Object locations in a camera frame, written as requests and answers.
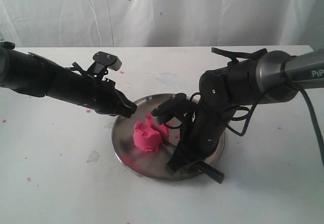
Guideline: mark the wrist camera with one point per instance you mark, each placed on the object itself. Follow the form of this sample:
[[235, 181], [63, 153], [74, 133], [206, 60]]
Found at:
[[175, 107], [104, 60]]

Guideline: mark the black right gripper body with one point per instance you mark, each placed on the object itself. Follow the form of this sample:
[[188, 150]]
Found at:
[[202, 127]]

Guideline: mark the black knife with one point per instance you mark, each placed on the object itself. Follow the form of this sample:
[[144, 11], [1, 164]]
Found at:
[[200, 167]]

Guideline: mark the pink putty lump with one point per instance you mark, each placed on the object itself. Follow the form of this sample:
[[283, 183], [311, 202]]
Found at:
[[146, 138]]

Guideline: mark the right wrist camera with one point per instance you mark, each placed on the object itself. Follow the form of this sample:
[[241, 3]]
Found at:
[[175, 107]]

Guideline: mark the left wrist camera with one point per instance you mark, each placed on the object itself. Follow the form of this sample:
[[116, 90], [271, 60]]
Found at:
[[104, 60]]

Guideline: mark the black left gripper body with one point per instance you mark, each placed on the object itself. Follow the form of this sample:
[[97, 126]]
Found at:
[[103, 98]]

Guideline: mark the round steel plate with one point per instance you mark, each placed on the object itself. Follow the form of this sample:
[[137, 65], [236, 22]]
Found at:
[[150, 165]]

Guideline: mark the white backdrop curtain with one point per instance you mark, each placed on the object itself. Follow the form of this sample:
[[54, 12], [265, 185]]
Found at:
[[144, 23]]

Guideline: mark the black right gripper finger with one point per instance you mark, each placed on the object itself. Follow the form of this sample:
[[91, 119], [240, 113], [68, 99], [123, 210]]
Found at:
[[181, 158]]

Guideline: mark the pink putty cut piece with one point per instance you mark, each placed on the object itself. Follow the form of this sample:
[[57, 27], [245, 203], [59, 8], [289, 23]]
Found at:
[[162, 129]]

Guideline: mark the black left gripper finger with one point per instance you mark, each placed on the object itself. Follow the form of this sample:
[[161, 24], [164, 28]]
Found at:
[[124, 111], [124, 101]]

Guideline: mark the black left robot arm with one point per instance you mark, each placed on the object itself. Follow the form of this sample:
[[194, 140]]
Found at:
[[33, 75]]

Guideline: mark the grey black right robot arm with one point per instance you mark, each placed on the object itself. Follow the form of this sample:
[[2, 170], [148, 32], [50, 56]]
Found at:
[[232, 93]]

